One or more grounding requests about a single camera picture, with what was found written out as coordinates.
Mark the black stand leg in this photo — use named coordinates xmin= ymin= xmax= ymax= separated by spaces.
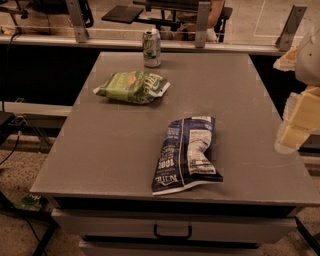
xmin=0 ymin=189 xmax=60 ymax=256

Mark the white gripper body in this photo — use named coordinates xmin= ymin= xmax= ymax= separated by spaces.
xmin=295 ymin=25 xmax=320 ymax=86

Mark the black drawer handle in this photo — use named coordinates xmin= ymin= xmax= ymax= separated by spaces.
xmin=153 ymin=224 xmax=193 ymax=240

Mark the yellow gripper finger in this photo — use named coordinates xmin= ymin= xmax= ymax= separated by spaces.
xmin=273 ymin=46 xmax=298 ymax=72
xmin=274 ymin=86 xmax=320 ymax=154

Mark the black cable on floor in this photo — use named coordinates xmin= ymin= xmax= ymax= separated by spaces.
xmin=0 ymin=31 xmax=22 ymax=167

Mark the black office chair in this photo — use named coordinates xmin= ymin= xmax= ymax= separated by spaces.
xmin=102 ymin=0 xmax=233 ymax=43

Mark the grey drawer cabinet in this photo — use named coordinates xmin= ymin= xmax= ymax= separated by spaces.
xmin=52 ymin=208 xmax=296 ymax=256

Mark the blue chip bag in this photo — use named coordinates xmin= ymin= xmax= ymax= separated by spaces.
xmin=151 ymin=116 xmax=223 ymax=196

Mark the green chip bag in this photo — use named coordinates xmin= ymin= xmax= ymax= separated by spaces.
xmin=93 ymin=71 xmax=170 ymax=104

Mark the green packet on floor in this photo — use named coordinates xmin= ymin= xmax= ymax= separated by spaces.
xmin=14 ymin=194 xmax=42 ymax=212

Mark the metal railing post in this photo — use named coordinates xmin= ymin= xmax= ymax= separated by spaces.
xmin=195 ymin=1 xmax=211 ymax=48
xmin=65 ymin=0 xmax=88 ymax=43
xmin=275 ymin=5 xmax=307 ymax=52

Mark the metal railing post left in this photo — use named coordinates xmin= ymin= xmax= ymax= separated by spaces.
xmin=65 ymin=0 xmax=88 ymax=43

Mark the green 7up can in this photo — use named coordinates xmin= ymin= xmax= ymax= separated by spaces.
xmin=142 ymin=28 xmax=161 ymax=68

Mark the metal railing post middle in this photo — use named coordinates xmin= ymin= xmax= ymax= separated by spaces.
xmin=195 ymin=1 xmax=211 ymax=48

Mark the metal railing post right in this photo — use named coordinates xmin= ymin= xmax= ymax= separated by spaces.
xmin=275 ymin=5 xmax=307 ymax=52

